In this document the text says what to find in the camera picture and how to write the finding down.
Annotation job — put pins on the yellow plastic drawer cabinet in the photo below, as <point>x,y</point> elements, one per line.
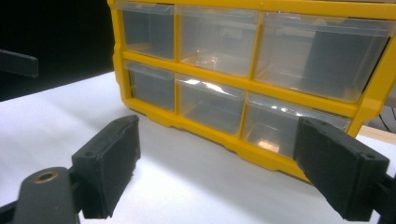
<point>280,5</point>

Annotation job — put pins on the clear plastic drawer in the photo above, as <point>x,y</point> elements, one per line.
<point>208,105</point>
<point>271,124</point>
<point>218,40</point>
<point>152,87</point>
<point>148,31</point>
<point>311,56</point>

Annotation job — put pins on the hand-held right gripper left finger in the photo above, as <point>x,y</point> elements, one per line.
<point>109,161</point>

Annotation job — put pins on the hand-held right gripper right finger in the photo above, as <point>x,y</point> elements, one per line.
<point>339,168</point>

